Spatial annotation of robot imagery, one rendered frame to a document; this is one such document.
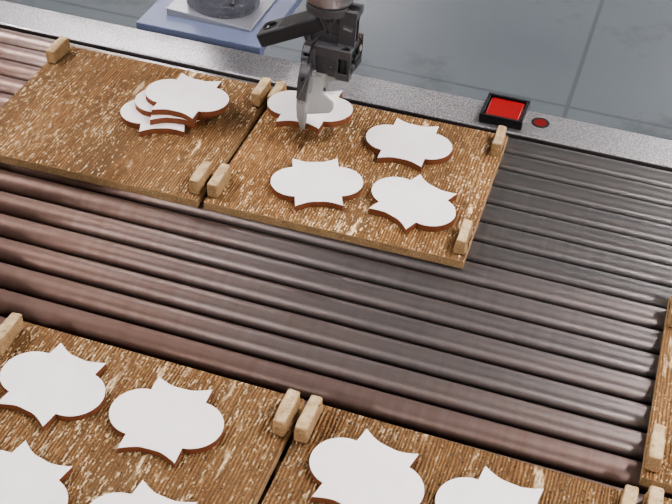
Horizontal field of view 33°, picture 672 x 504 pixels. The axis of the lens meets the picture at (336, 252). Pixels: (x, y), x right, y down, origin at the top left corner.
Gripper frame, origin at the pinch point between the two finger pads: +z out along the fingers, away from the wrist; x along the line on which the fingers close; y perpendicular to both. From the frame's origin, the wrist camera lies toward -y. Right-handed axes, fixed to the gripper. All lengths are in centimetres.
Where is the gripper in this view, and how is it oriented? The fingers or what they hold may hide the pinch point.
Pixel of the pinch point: (309, 107)
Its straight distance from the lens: 190.3
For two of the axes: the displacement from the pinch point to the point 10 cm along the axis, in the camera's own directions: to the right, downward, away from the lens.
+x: 3.1, -5.9, 7.4
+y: 9.5, 2.5, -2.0
